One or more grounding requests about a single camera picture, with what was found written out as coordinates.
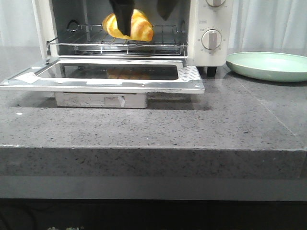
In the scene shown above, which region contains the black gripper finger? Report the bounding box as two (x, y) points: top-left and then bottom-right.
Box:
(157, 0), (179, 21)
(109, 0), (134, 35)

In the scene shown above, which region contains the yellow orange croissant bread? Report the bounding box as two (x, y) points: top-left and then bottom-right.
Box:
(102, 9), (154, 42)

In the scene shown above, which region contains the white oven door handle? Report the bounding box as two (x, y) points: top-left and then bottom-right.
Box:
(54, 92), (148, 108)

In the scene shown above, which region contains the open glass oven door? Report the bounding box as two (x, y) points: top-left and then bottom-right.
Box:
(0, 57), (205, 94)

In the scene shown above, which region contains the lower grey oven knob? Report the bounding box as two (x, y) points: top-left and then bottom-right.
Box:
(201, 29), (222, 50)

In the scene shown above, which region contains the upper grey oven knob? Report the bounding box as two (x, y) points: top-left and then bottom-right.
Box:
(206, 0), (225, 7)

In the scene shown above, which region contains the white toaster oven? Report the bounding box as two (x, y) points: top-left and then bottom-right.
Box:
(32, 0), (233, 77)

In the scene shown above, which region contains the light green round plate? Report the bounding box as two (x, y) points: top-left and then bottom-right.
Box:
(226, 52), (307, 82)

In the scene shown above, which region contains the metal wire oven rack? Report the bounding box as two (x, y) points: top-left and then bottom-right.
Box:
(46, 24), (188, 57)

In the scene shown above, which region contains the grey oven knob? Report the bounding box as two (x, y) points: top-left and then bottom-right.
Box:
(201, 29), (222, 50)
(206, 0), (225, 7)

